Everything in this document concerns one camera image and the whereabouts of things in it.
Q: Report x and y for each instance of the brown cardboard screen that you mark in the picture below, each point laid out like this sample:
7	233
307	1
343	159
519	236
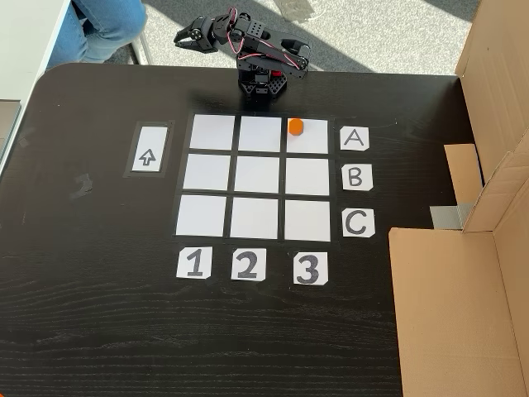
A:
446	314

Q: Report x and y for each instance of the grey tape on floor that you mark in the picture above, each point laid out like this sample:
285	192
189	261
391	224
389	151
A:
299	10

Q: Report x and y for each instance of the paper sheet number 2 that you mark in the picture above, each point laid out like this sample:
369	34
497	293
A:
248	264

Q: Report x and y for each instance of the white nine-square grid sheet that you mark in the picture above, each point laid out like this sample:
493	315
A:
256	175

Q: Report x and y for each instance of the white desk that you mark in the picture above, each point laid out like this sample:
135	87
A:
29	41

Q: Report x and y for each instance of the paper sheet letter C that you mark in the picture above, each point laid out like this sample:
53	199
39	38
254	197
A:
358	223

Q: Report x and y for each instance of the paper sheet number 3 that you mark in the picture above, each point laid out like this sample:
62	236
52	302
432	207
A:
310	269

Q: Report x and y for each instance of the round orange token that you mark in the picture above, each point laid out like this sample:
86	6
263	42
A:
296	126

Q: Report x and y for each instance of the paper sheet number 1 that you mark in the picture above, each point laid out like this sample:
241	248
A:
194	264

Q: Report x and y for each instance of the tape scraps on table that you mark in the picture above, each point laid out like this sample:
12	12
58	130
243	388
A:
82	186

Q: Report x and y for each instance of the person in blue trousers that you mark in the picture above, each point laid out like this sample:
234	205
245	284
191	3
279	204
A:
103	25

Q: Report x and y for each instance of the paper sheet letter B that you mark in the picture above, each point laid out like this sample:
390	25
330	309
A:
357	178

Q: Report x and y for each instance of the white arrow paper sheet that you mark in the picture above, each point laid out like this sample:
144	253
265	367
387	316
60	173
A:
149	144

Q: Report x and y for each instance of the paper sheet letter A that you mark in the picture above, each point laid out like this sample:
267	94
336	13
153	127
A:
354	139

